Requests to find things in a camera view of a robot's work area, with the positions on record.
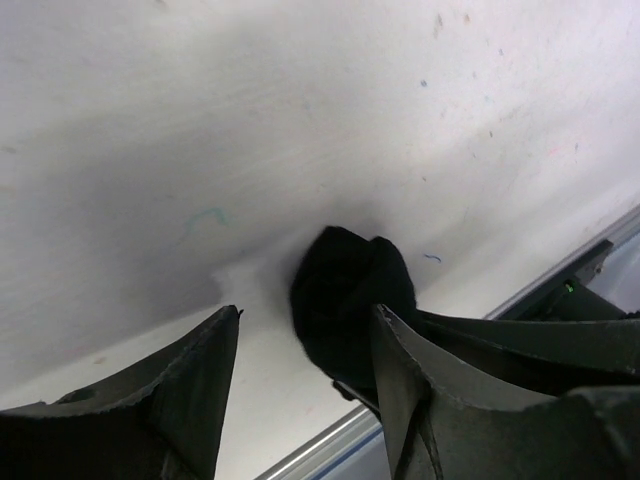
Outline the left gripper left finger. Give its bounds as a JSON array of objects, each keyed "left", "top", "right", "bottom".
[{"left": 1, "top": 306, "right": 240, "bottom": 479}]

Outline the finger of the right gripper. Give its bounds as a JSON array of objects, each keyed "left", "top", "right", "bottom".
[
  {"left": 419, "top": 312, "right": 639, "bottom": 375},
  {"left": 332, "top": 380, "right": 381, "bottom": 420}
]

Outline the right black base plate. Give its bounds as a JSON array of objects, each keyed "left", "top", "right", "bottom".
[{"left": 503, "top": 240, "right": 627, "bottom": 322}]

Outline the black underwear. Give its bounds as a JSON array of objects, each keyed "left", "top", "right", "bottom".
[{"left": 289, "top": 226, "right": 418, "bottom": 390}]

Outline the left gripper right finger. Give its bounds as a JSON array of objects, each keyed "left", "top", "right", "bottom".
[{"left": 370, "top": 306, "right": 639, "bottom": 479}]

